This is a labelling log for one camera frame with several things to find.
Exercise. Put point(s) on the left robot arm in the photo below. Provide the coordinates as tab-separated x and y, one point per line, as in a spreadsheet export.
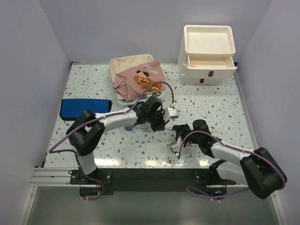
86	131

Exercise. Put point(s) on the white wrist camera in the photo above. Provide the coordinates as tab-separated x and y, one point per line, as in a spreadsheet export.
176	146
170	113

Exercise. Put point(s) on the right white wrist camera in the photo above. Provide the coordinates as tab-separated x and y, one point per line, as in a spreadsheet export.
176	146

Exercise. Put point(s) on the clear plastic cup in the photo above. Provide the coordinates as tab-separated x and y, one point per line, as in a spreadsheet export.
144	127

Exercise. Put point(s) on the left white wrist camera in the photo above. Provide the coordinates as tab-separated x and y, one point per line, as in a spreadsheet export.
170	113

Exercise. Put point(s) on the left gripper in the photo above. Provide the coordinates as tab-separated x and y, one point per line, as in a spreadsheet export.
161	126

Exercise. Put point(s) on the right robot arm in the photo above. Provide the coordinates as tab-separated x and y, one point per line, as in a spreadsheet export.
256	169

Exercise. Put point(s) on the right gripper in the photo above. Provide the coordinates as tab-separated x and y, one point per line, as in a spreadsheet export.
181	129

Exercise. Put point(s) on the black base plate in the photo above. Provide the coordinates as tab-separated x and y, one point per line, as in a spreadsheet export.
150	180

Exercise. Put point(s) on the blue cloth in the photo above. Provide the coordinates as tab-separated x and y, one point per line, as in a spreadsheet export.
72	108

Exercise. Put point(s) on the white drawer cabinet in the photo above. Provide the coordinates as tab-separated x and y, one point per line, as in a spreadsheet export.
209	46

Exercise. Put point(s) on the blue round tin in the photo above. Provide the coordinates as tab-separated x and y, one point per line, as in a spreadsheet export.
128	128

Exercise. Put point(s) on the aluminium rail frame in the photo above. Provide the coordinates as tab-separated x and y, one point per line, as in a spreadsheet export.
183	158

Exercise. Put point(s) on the white laundry basket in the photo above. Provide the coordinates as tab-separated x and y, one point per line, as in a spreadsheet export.
157	90

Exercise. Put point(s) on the pink printed t-shirt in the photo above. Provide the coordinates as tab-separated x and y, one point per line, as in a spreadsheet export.
131	83

